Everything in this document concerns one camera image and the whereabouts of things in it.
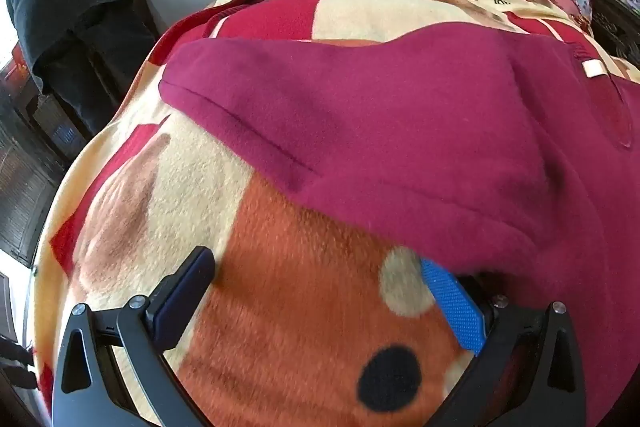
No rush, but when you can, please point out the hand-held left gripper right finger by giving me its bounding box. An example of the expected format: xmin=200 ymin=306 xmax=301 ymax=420
xmin=420 ymin=257 xmax=588 ymax=427

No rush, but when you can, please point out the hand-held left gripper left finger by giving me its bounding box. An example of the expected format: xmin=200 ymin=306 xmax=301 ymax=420
xmin=52 ymin=246 xmax=217 ymax=427

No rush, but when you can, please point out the maroon sweater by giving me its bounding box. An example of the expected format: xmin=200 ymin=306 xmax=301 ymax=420
xmin=159 ymin=21 xmax=640 ymax=427

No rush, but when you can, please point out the printed fleece blanket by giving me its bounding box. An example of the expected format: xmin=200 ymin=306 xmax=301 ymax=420
xmin=30 ymin=0 xmax=640 ymax=427

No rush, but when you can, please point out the dark cloth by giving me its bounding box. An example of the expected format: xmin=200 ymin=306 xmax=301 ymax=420
xmin=0 ymin=336 xmax=40 ymax=390

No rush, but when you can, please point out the dark wooden furniture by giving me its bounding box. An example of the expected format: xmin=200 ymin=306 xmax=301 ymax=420
xmin=0 ymin=0 xmax=162 ymax=268

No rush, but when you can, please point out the dark carved wooden headboard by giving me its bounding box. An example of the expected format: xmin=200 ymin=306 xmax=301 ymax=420
xmin=567 ymin=0 xmax=640 ymax=72

